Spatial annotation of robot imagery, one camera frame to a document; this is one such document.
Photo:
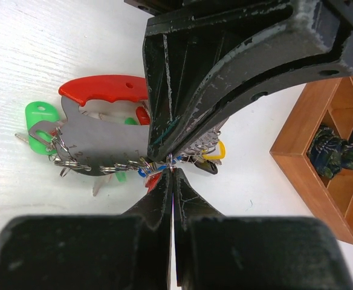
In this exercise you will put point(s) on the silver key with red tag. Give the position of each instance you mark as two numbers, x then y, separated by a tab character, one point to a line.
151	181

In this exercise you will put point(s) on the green key tag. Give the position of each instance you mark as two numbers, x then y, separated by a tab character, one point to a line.
42	119

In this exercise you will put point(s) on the yellow key tag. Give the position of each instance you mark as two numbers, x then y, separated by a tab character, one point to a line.
217	154

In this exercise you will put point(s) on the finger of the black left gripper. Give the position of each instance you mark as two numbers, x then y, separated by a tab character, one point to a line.
200	52
204	137

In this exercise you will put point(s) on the blue key tag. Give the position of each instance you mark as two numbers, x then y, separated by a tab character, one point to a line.
145	172

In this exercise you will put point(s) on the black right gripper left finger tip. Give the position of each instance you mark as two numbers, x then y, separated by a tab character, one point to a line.
125	251

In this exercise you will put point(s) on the green leaf rolled cloth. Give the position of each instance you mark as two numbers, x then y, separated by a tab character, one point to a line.
329	153

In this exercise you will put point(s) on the wooden compartment tray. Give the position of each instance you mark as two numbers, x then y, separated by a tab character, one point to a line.
327	102

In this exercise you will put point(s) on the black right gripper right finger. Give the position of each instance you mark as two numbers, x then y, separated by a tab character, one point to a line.
214	251

